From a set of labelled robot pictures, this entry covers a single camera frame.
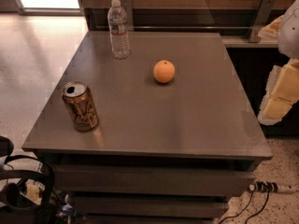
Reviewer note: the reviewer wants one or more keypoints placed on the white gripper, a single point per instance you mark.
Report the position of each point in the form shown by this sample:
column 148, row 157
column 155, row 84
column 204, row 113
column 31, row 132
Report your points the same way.
column 290, row 36

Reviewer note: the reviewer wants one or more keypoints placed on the orange soda can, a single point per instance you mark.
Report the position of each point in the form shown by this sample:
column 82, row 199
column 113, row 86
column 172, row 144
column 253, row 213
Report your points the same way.
column 78, row 101

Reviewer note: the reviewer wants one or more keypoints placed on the orange fruit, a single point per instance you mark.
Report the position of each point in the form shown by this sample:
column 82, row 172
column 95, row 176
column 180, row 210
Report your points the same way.
column 164, row 71

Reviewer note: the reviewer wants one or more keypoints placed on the grey drawer cabinet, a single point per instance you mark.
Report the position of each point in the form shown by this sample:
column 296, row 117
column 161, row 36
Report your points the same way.
column 171, row 153

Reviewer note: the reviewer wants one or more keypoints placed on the white power strip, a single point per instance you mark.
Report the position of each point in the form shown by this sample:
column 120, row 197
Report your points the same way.
column 272, row 187

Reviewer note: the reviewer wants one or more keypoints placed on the clear plastic water bottle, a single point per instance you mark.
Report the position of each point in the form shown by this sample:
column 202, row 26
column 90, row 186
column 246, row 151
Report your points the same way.
column 117, row 23

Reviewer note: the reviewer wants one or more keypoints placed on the right metal wall bracket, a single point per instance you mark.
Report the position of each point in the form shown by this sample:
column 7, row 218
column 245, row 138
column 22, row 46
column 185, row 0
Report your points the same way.
column 260, row 19

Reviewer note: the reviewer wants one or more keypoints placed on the metal wall bracket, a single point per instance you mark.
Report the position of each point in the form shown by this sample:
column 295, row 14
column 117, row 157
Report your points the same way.
column 260, row 19
column 128, row 7

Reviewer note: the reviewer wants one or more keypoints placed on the left metal wall bracket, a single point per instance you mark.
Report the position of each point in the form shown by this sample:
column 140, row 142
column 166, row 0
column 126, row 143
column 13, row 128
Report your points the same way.
column 128, row 7

